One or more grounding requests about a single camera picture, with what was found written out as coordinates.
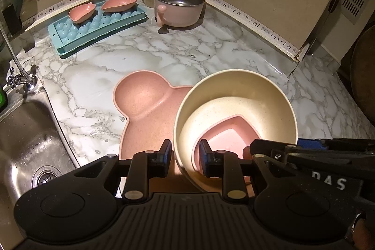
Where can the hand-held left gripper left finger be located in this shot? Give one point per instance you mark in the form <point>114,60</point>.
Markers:
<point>167,154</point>

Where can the beige bowl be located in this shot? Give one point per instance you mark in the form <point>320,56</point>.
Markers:
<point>234,89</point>

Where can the large pink leaf dish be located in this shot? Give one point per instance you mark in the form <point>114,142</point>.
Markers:
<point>118,4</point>

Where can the black rectangular object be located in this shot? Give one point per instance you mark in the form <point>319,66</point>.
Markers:
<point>12,18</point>

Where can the blue ice ball tray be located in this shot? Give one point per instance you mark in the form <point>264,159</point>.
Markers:
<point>88,33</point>

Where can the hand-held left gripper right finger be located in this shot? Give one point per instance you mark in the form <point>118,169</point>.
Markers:
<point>205,157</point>

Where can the music note tape strip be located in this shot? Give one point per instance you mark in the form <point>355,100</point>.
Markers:
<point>257,24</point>

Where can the sink drain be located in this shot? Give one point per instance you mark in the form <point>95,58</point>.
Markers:
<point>47,176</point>

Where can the round wooden cutting board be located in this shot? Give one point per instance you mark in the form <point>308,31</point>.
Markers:
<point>364,71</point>

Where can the stainless steel sink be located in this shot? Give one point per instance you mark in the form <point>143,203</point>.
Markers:
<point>29,135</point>

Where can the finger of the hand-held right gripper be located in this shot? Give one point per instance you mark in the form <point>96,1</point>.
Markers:
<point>312,144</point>
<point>269,147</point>

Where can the person's right hand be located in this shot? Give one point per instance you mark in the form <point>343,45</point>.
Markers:
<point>363,234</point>

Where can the small pink leaf dish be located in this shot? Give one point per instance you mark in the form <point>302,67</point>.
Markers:
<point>80,14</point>

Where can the pink bear-shaped plate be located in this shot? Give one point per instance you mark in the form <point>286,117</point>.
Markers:
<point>140,97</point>

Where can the green object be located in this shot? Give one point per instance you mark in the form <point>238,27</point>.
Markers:
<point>2,100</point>

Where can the metal faucet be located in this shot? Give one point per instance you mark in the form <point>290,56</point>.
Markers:
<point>23,80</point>

